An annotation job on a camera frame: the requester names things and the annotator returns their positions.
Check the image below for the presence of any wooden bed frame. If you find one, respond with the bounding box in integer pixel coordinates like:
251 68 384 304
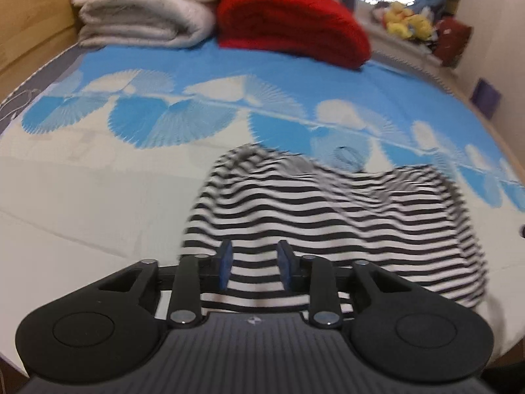
0 0 85 105

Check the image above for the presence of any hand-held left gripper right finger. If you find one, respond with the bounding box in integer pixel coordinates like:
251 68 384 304
276 240 407 330

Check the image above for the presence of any blue white printed bed sheet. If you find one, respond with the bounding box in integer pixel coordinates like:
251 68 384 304
0 41 525 372

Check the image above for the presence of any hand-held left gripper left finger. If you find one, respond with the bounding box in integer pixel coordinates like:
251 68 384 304
97 240 234 330

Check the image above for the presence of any red cushion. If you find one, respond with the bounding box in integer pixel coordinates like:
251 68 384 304
432 16 473 69

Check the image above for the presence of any grey mattress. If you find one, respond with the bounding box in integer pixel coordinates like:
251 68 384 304
0 43 89 137

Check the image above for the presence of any cream folded blanket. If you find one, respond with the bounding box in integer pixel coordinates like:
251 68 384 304
71 0 229 49

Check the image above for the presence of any yellow plush toy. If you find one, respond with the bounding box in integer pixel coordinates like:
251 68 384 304
382 2 436 42

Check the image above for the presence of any purple box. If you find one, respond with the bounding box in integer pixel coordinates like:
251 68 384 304
469 77 503 118

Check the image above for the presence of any red folded blanket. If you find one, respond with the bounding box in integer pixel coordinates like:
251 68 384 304
216 0 372 71

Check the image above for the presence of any black white striped shirt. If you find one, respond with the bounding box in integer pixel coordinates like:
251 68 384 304
181 143 490 321

